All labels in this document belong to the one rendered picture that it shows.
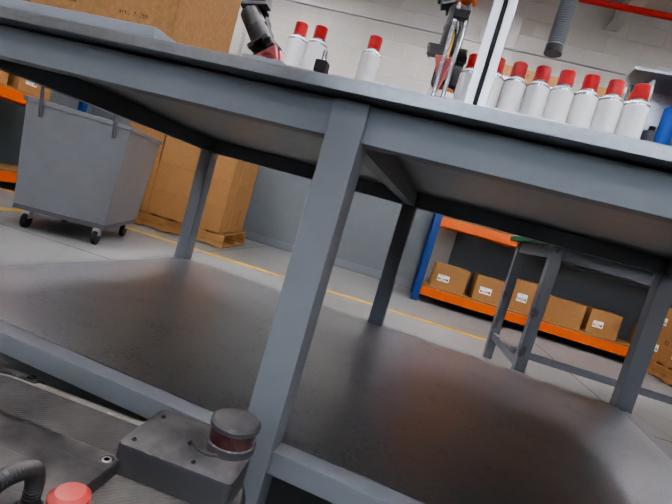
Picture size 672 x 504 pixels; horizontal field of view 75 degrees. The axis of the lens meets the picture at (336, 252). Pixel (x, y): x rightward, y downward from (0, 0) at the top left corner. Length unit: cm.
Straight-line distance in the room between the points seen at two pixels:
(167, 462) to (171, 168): 403
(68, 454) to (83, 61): 68
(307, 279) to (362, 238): 476
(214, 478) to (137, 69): 69
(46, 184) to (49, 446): 270
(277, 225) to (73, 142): 305
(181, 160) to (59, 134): 152
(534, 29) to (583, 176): 542
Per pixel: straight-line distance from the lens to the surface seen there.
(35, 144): 331
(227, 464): 65
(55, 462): 66
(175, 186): 452
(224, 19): 114
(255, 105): 79
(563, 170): 71
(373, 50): 121
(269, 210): 571
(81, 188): 321
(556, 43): 110
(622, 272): 240
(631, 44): 634
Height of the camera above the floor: 63
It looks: 5 degrees down
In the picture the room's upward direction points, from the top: 16 degrees clockwise
